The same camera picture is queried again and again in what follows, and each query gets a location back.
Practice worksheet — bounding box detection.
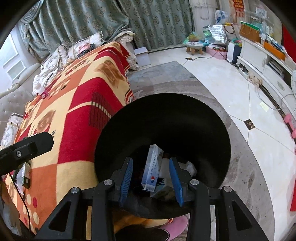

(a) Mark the white tv cabinet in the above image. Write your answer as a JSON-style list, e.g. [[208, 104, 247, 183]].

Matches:
[[238, 37, 295, 116]]

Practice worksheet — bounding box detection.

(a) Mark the white medicine box red-blue logo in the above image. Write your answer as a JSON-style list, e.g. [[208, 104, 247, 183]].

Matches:
[[142, 145, 163, 192]]

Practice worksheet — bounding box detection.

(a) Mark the pink dumbbell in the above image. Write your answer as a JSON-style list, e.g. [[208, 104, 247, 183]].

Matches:
[[284, 114, 296, 139]]

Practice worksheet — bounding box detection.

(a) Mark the grey tufted headboard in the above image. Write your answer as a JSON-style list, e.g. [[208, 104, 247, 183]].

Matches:
[[1, 86, 33, 150]]

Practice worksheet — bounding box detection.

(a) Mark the orange red patterned blanket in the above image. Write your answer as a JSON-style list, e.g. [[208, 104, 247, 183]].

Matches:
[[4, 41, 136, 240]]

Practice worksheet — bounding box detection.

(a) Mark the grey floor rug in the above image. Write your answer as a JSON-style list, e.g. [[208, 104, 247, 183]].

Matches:
[[125, 61, 274, 240]]

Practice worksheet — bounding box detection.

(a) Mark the pink slipper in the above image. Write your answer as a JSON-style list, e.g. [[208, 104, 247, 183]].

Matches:
[[159, 215, 189, 240]]

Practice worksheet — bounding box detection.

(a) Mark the small wooden stool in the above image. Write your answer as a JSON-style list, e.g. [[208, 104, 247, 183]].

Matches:
[[186, 41, 204, 55]]

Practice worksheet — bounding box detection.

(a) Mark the green patterned curtain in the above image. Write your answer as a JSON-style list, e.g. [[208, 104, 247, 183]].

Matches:
[[18, 0, 194, 61]]

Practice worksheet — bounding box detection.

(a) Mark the silver insulated bag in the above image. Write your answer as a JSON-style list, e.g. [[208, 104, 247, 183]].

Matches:
[[205, 25, 227, 45]]

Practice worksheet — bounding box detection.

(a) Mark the black round trash bin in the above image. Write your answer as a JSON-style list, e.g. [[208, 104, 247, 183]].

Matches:
[[94, 93, 231, 219]]

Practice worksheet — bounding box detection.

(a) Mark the floral pillow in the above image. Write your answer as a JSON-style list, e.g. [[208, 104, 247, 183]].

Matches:
[[67, 31, 106, 61]]

